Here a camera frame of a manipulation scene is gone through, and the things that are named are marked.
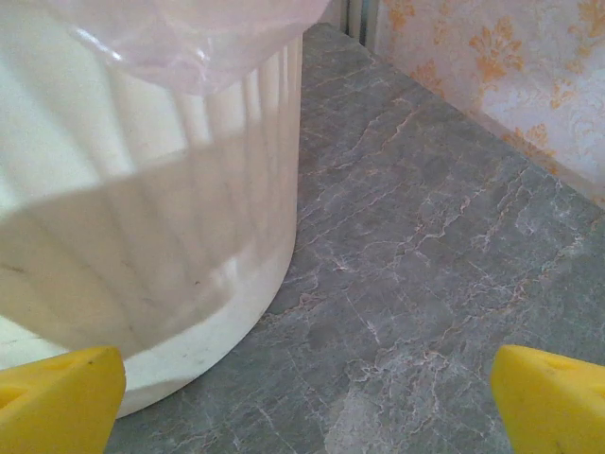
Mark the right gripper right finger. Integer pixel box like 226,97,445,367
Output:
490,344,605,454

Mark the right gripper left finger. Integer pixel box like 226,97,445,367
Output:
0,346,128,454

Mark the aluminium frame post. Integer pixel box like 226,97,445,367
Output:
347,0,379,46

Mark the white plastic bin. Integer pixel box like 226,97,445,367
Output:
0,0,304,421

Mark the pink translucent bin liner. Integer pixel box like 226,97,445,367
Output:
65,0,333,96

